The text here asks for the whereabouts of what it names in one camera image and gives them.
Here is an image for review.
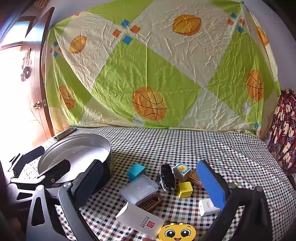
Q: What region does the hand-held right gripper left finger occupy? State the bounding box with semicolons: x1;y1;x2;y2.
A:
26;159;104;241

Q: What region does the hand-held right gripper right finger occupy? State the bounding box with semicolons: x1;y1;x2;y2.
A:
196;159;273;241

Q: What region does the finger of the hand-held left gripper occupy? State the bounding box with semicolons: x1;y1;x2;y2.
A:
10;160;71;189
9;146;45;173

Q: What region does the brown metal lighter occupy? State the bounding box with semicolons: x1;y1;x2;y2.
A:
188;169;206;189

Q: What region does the white power adapter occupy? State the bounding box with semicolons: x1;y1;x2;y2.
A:
198;198;221;217

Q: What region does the yellow toy block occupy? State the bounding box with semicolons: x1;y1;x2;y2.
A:
178;181;193;198

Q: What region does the sun printed toy cube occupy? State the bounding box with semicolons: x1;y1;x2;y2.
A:
173;163;192;182

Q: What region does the round metal tin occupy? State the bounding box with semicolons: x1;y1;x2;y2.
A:
37;133;114;197

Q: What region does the black cupcake liner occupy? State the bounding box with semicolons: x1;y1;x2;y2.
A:
157;164;176;192

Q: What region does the blue toy block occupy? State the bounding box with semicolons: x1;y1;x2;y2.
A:
126;163;146;182

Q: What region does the clear plastic box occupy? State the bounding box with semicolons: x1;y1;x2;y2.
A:
120;174;159;205

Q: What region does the yellow smiley face tile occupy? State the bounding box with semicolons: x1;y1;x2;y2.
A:
158;222;196;241

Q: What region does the white cardboard carton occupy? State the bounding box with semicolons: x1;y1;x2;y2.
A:
116;202;166;238

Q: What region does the brown wooden comb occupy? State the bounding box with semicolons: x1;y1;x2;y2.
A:
136;193;163;212

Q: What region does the silver rectangular case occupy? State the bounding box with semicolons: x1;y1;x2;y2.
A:
54;127;77;141

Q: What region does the checkered tablecloth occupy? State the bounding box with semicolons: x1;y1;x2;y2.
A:
14;126;296;241

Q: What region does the brown wooden door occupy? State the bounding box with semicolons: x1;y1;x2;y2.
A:
0;0;56;144

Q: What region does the red bear printed cloth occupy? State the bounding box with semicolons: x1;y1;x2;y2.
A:
266;88;296;176

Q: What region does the basketball printed green sheet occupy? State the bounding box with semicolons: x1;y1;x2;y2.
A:
45;0;281;136

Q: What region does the brass door handle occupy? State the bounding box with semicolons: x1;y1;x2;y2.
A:
33;99;48;110

